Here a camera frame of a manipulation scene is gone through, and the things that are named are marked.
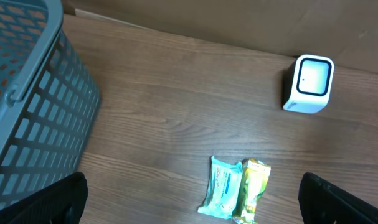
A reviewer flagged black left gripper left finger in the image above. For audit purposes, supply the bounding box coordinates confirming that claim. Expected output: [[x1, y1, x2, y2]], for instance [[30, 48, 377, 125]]
[[0, 172, 88, 224]]

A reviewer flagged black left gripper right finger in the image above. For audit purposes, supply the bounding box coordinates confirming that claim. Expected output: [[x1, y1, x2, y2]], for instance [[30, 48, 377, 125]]
[[298, 172, 378, 224]]

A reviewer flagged green yellow drink carton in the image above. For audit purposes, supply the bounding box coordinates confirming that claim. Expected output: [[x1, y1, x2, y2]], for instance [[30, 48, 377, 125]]
[[232, 158, 271, 224]]

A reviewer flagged teal snack bar wrapper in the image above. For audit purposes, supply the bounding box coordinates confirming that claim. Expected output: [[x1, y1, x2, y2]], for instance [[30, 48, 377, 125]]
[[197, 156, 243, 219]]

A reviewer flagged white barcode scanner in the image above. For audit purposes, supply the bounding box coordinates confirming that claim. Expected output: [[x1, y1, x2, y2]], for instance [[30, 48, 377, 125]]
[[282, 54, 335, 114]]

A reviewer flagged grey plastic mesh basket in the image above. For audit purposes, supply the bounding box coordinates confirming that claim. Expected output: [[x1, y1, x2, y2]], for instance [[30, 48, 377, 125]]
[[0, 0, 101, 210]]

